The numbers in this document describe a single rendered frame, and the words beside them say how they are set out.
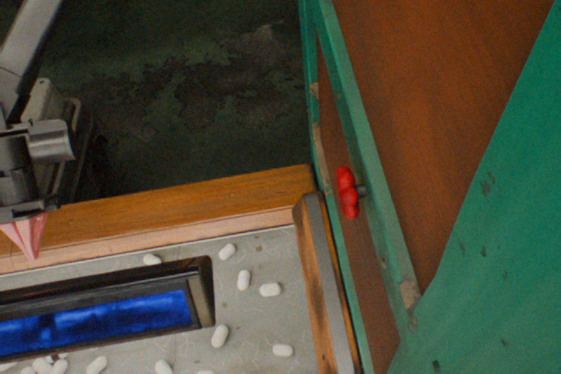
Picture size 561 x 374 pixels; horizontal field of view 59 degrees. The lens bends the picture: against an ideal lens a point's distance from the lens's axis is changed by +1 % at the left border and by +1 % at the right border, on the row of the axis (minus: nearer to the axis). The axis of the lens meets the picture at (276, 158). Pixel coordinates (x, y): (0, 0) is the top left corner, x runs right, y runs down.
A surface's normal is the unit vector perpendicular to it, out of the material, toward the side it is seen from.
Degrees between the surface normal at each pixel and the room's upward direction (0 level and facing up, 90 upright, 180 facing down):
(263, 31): 0
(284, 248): 0
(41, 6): 45
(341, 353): 0
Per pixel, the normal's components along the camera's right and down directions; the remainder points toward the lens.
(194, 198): -0.11, -0.54
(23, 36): 0.15, 0.09
